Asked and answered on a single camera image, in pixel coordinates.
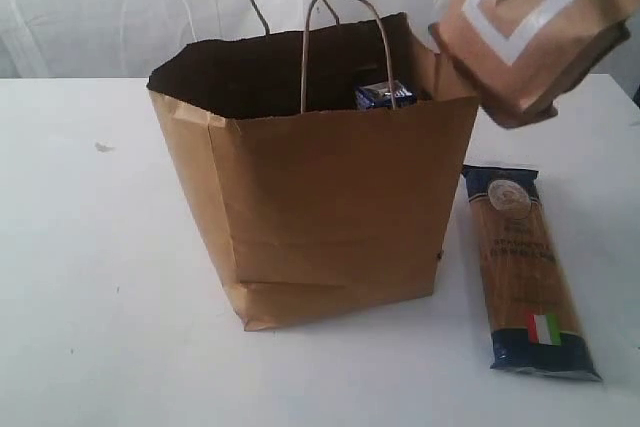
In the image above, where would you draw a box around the blue and white milk carton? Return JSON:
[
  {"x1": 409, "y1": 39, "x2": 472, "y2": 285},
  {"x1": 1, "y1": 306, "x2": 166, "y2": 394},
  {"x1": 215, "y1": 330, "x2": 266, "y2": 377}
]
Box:
[{"x1": 354, "y1": 81, "x2": 417, "y2": 110}]

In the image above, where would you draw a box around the brown pouch with orange label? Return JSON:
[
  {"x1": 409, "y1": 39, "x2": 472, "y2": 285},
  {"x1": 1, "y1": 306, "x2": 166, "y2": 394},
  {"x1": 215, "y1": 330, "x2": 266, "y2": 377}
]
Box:
[{"x1": 431, "y1": 0, "x2": 639, "y2": 128}]

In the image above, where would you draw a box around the brown paper shopping bag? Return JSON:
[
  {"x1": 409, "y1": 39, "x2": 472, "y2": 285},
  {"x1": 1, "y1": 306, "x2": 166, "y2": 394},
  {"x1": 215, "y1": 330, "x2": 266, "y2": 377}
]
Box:
[{"x1": 147, "y1": 13, "x2": 479, "y2": 332}]

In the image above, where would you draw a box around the spaghetti packet with Italian flag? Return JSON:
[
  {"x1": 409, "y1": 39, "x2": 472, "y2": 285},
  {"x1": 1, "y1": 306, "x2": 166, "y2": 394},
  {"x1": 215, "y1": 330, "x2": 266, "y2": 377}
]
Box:
[{"x1": 462, "y1": 165, "x2": 601, "y2": 382}]

